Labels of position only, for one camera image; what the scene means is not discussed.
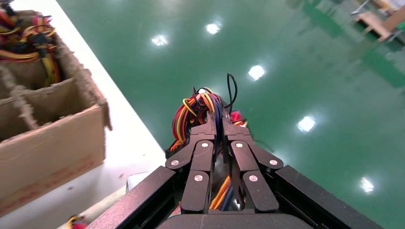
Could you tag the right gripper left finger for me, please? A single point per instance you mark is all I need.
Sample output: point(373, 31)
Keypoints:
point(197, 177)

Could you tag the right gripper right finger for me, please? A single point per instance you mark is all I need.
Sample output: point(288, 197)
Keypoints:
point(250, 180)

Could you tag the brown cardboard divider box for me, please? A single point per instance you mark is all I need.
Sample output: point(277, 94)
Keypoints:
point(57, 145)

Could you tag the wooden pallet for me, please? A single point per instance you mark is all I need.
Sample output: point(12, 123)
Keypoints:
point(376, 23)

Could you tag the long white pipe rail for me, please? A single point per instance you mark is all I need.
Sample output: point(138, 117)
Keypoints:
point(104, 202)

